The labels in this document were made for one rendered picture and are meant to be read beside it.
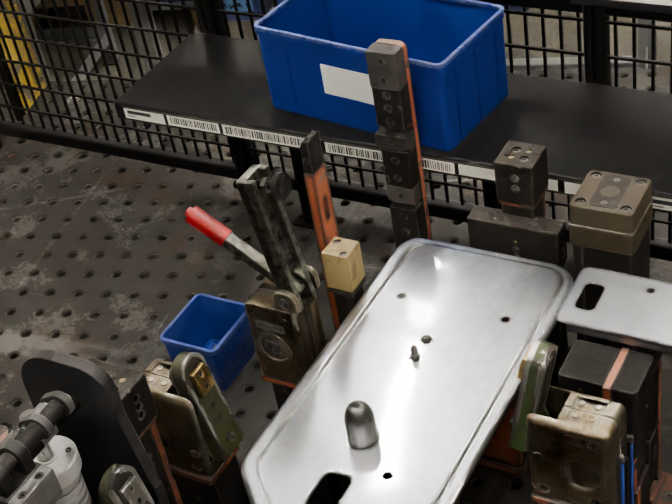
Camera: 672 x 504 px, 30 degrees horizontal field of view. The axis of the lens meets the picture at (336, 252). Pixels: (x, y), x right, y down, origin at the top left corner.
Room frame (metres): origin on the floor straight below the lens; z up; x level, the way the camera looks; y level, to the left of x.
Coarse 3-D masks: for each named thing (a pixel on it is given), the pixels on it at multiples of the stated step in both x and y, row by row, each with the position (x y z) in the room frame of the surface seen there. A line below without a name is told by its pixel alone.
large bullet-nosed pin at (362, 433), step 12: (348, 408) 0.91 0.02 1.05; (360, 408) 0.90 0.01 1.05; (348, 420) 0.90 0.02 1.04; (360, 420) 0.89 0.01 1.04; (372, 420) 0.90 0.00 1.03; (348, 432) 0.90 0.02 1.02; (360, 432) 0.89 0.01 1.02; (372, 432) 0.90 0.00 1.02; (360, 444) 0.89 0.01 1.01; (372, 444) 0.89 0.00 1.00
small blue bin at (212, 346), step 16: (192, 304) 1.45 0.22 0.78; (208, 304) 1.45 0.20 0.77; (224, 304) 1.44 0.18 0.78; (240, 304) 1.42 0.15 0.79; (176, 320) 1.41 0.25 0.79; (192, 320) 1.44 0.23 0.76; (208, 320) 1.46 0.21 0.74; (224, 320) 1.44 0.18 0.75; (240, 320) 1.39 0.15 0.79; (160, 336) 1.38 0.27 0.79; (176, 336) 1.40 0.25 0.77; (192, 336) 1.43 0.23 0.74; (208, 336) 1.45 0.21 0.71; (224, 336) 1.36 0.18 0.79; (240, 336) 1.38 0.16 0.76; (176, 352) 1.37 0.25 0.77; (208, 352) 1.33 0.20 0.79; (224, 352) 1.35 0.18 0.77; (240, 352) 1.38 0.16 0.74; (224, 368) 1.34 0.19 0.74; (240, 368) 1.37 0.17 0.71; (224, 384) 1.34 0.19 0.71
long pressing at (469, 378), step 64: (448, 256) 1.17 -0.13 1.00; (512, 256) 1.15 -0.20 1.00; (384, 320) 1.08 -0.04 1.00; (448, 320) 1.06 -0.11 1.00; (512, 320) 1.04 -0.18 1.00; (320, 384) 1.00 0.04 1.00; (384, 384) 0.98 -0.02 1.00; (448, 384) 0.96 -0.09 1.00; (512, 384) 0.95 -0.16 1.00; (256, 448) 0.92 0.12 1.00; (320, 448) 0.90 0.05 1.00; (384, 448) 0.89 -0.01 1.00; (448, 448) 0.87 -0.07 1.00
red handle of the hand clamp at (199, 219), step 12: (192, 216) 1.15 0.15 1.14; (204, 216) 1.15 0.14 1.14; (204, 228) 1.14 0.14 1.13; (216, 228) 1.14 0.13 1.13; (228, 228) 1.14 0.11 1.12; (216, 240) 1.13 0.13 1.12; (228, 240) 1.13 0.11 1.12; (240, 240) 1.13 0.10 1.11; (240, 252) 1.12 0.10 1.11; (252, 252) 1.12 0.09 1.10; (252, 264) 1.11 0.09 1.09; (264, 264) 1.11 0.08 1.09; (300, 288) 1.09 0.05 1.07
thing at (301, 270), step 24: (264, 168) 1.11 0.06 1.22; (240, 192) 1.09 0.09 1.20; (264, 192) 1.09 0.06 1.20; (288, 192) 1.08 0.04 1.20; (264, 216) 1.08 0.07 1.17; (264, 240) 1.08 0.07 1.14; (288, 240) 1.10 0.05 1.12; (288, 264) 1.09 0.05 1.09; (288, 288) 1.07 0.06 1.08; (312, 288) 1.10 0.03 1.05
